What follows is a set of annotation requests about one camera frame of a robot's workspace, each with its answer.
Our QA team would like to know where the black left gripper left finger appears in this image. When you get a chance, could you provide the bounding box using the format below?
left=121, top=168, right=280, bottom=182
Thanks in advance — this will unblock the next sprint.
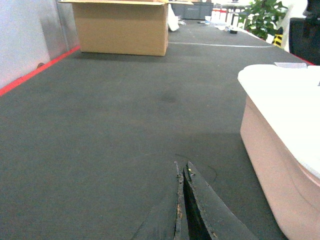
left=132, top=161, right=184, bottom=240

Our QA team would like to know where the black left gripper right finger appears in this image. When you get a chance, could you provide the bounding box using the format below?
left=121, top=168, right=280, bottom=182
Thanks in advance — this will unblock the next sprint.
left=183, top=161, right=257, bottom=240

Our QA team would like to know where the pink plastic storage box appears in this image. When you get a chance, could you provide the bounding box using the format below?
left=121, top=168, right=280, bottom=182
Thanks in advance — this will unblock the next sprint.
left=240, top=97, right=320, bottom=240

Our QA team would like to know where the cardboard box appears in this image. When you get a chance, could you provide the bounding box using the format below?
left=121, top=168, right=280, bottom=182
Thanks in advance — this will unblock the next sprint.
left=64, top=0, right=192, bottom=57

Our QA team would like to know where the dark grey table mat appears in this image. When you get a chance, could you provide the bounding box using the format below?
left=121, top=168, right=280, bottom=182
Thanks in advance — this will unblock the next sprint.
left=0, top=21, right=300, bottom=240

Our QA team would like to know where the yellow black striped bollard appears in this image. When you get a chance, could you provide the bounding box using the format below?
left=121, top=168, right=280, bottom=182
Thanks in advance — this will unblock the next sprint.
left=271, top=27, right=284, bottom=48

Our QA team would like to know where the white paper cup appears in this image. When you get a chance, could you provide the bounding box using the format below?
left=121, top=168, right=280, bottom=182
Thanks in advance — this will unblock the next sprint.
left=204, top=15, right=212, bottom=25

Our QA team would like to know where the potted green plant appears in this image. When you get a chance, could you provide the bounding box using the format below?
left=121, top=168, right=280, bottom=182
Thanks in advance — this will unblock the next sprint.
left=238, top=0, right=288, bottom=40

